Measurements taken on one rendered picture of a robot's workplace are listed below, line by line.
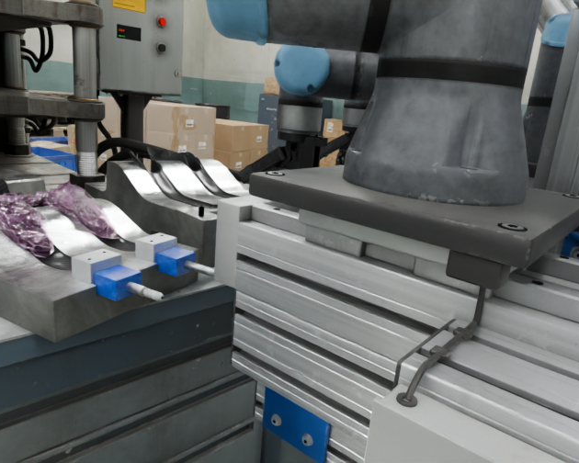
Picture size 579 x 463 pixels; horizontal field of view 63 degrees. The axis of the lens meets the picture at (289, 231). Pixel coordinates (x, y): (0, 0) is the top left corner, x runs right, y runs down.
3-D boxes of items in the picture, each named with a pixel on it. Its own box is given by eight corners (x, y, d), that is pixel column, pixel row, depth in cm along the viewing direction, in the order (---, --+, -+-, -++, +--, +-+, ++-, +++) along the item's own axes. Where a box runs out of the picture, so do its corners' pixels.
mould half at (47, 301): (198, 280, 78) (200, 215, 75) (55, 344, 56) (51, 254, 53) (10, 220, 100) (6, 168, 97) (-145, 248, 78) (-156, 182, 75)
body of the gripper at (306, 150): (300, 210, 78) (307, 136, 75) (261, 200, 83) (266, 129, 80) (327, 206, 83) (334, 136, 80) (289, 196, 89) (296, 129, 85)
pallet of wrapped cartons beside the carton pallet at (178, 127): (219, 194, 527) (224, 107, 502) (165, 204, 461) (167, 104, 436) (143, 176, 587) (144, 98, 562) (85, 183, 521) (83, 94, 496)
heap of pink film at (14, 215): (130, 235, 79) (130, 188, 77) (28, 263, 64) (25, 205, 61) (30, 207, 90) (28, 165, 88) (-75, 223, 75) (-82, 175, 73)
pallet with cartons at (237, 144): (265, 183, 620) (270, 125, 600) (229, 191, 550) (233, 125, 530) (192, 170, 673) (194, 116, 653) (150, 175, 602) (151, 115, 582)
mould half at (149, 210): (305, 248, 100) (312, 185, 97) (201, 270, 83) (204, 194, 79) (178, 198, 134) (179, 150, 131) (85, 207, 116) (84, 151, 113)
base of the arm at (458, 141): (543, 194, 43) (571, 78, 40) (489, 216, 31) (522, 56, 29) (392, 167, 52) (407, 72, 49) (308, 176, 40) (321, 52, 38)
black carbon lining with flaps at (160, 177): (267, 212, 98) (271, 166, 96) (201, 220, 87) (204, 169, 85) (177, 181, 122) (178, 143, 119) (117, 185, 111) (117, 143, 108)
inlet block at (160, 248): (226, 286, 70) (228, 251, 68) (204, 297, 65) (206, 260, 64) (159, 265, 76) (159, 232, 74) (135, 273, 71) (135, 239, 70)
